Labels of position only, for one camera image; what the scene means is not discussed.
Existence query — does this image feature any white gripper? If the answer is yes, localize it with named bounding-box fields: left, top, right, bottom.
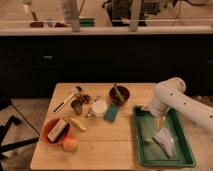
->
left=143, top=99, right=169, bottom=130

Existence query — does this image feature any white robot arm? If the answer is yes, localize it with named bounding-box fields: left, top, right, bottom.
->
left=147, top=77, right=213, bottom=134

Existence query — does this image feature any green plastic tray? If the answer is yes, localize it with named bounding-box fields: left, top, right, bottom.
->
left=133, top=106, right=196, bottom=168

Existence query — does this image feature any dark red bowl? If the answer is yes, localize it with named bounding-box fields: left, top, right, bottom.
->
left=109, top=86, right=130, bottom=106

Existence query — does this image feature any teal sponge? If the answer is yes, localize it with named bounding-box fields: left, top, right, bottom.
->
left=104, top=104, right=119, bottom=122

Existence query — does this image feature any green vegetable in bowl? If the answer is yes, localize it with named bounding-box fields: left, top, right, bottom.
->
left=113, top=83, right=123, bottom=102

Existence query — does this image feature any white cup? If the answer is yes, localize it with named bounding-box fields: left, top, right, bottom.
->
left=92, top=100, right=107, bottom=117

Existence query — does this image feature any metal spoon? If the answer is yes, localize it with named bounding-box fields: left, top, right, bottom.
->
left=85, top=96, right=100, bottom=118

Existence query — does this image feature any brown pinecone cluster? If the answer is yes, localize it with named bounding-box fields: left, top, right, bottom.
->
left=78, top=94, right=91, bottom=104

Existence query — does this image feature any yellow banana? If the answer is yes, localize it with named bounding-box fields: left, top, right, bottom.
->
left=68, top=117, right=87, bottom=131

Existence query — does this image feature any orange apple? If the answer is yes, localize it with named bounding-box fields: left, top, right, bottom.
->
left=63, top=136, right=78, bottom=152

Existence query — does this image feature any white and brown box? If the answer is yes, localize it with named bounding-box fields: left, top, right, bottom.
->
left=47, top=119, right=68, bottom=143

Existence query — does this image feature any orange bowl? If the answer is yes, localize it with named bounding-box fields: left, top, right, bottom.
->
left=41, top=118, right=70, bottom=146

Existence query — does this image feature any dark cabinet counter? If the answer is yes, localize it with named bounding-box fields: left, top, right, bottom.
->
left=0, top=29, right=213, bottom=98

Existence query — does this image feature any black chair frame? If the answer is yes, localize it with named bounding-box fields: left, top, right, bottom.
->
left=0, top=91, right=40, bottom=171

